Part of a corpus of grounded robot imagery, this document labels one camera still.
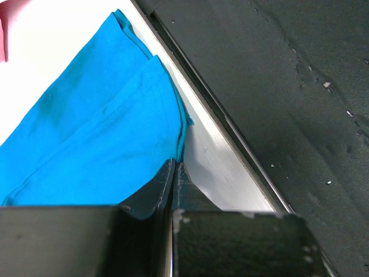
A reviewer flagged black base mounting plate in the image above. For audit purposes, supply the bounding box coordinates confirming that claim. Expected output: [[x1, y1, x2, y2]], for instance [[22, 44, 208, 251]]
[[138, 1, 368, 276]]

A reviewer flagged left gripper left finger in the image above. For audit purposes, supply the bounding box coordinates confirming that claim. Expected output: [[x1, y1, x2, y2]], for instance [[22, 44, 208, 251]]
[[1, 160, 175, 276]]

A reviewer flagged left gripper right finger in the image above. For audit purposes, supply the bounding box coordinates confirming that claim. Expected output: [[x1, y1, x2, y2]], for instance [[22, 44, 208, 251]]
[[172, 163, 328, 276]]

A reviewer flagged pink t shirt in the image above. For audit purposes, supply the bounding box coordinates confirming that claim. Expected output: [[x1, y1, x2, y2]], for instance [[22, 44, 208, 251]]
[[1, 14, 8, 63]]

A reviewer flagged teal blue t shirt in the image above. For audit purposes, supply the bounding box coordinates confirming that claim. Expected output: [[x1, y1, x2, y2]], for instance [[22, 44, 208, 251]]
[[1, 10, 192, 205]]

